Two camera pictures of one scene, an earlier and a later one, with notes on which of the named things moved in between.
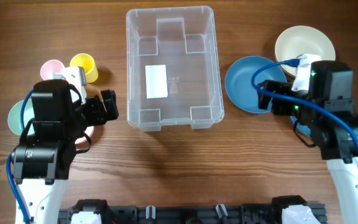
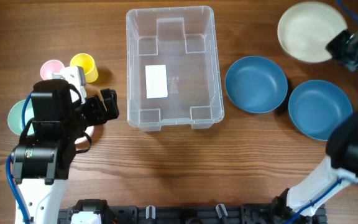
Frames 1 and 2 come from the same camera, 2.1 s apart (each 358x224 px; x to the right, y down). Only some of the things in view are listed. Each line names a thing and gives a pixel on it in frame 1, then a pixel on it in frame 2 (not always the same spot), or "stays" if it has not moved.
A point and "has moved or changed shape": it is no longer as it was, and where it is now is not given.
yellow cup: x=87 y=61 stays
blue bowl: x=238 y=86 stays
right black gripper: x=272 y=97 -> x=336 y=45
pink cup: x=50 y=67 stays
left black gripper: x=100 y=109 stays
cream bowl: x=304 y=40 has moved or changed shape
